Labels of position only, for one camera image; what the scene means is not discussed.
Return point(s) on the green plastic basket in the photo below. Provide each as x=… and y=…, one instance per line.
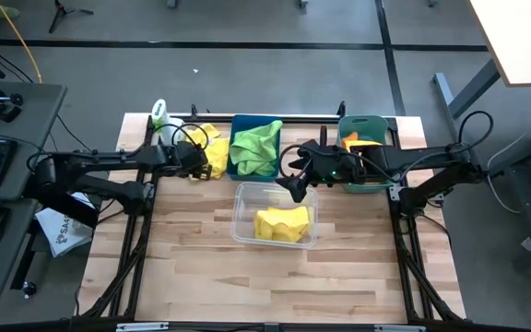
x=367, y=124

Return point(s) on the yellow microfiber towel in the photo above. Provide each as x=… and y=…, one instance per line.
x=219, y=154
x=281, y=223

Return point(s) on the white table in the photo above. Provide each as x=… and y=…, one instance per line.
x=523, y=37

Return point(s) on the black metal table frame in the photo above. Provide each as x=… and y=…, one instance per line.
x=404, y=267

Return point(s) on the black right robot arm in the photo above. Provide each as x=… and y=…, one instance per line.
x=431, y=159

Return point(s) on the black tripod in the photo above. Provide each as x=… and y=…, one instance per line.
x=58, y=14

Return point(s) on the black round knob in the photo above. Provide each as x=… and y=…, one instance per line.
x=29, y=289

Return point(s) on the silver metal bracket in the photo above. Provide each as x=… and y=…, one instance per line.
x=141, y=327
x=399, y=328

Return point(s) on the white paper bag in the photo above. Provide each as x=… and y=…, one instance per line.
x=62, y=233

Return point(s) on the white spray bottle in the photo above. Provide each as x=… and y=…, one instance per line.
x=159, y=110

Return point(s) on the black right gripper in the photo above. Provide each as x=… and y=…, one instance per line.
x=334, y=163

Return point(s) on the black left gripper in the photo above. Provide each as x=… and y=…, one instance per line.
x=189, y=157

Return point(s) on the green microfiber towel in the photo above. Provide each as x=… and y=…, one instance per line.
x=251, y=161
x=267, y=133

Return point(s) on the grey table leg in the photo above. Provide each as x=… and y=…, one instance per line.
x=473, y=87

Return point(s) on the clear plastic bin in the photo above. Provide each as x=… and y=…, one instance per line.
x=247, y=198

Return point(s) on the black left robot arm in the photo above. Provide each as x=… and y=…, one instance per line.
x=99, y=163

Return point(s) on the teal cloth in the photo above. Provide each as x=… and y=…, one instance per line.
x=242, y=122

